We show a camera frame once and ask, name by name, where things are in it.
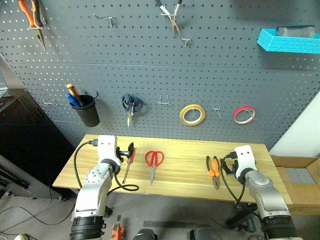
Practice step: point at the white black long-nose pliers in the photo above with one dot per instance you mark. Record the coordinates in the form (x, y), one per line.
(175, 25)

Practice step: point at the orange black combination pliers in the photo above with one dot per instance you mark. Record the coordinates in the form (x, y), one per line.
(215, 181)

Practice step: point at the orange black screwdriver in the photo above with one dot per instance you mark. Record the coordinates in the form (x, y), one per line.
(72, 91)

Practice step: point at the red tape roll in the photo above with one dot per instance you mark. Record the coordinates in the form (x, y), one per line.
(235, 117)

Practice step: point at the orange black needle-nose pliers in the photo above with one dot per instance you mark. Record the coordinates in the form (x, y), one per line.
(41, 37)

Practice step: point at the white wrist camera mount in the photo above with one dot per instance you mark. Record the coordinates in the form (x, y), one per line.
(246, 160)
(107, 150)

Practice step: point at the yellow tape roll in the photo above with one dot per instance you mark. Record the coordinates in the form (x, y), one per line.
(192, 123)

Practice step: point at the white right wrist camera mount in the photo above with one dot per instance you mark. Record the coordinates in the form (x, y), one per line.
(246, 160)

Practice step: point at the dark grey rounded housing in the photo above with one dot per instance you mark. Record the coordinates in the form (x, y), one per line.
(145, 235)
(200, 233)

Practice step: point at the grey perforated pegboard panel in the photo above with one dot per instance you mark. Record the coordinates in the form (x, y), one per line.
(150, 75)

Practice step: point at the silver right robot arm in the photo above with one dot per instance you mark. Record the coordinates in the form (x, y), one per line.
(270, 197)

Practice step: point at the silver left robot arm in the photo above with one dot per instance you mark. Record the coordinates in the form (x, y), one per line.
(92, 190)

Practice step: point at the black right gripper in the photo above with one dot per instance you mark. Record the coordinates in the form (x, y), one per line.
(236, 168)

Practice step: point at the black table leg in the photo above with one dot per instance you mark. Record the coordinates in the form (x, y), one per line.
(240, 220)
(108, 212)

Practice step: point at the white rounded object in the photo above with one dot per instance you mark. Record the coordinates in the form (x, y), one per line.
(21, 237)

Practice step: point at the brown cardboard box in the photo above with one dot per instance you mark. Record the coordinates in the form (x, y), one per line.
(305, 197)

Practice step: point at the black floor tape strip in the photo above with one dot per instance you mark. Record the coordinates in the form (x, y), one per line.
(167, 224)

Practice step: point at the black cup holder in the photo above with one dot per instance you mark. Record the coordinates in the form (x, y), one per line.
(88, 117)

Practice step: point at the silver loop pegboard hook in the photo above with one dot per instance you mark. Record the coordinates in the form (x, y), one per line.
(162, 102)

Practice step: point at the small black floor tape piece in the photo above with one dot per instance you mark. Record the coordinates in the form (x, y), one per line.
(119, 218)

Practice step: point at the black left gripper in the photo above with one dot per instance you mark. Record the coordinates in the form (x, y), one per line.
(120, 153)

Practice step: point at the orange metal bar clamp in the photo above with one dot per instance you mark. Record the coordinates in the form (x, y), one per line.
(117, 232)

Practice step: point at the cyan plastic basket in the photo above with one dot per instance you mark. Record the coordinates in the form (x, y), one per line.
(287, 45)

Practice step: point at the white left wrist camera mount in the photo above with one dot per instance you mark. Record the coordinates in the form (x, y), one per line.
(107, 150)

